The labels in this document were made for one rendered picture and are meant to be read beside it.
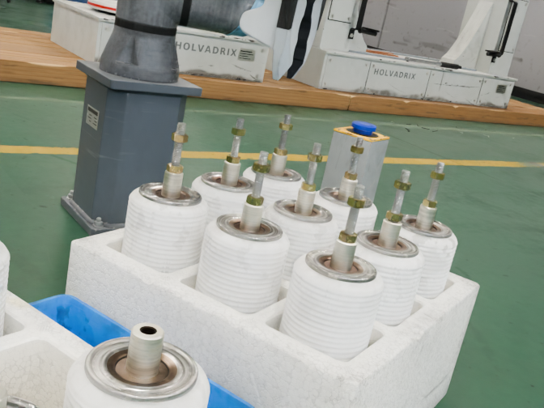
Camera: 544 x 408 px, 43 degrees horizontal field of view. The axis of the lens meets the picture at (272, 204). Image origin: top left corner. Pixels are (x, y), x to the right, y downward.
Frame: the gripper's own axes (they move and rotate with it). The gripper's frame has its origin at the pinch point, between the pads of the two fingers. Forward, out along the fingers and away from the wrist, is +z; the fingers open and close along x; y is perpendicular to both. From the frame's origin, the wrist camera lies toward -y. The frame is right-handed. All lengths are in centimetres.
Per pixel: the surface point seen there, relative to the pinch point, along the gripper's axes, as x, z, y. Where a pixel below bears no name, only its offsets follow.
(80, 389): 35.6, 18.8, -3.1
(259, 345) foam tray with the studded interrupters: 8.7, 26.4, -5.6
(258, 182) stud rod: -0.1, 12.8, 1.2
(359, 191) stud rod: 2.2, 9.9, -10.4
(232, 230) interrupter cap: 2.3, 18.2, 2.1
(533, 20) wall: -600, -23, 5
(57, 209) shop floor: -43, 43, 59
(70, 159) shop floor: -74, 43, 80
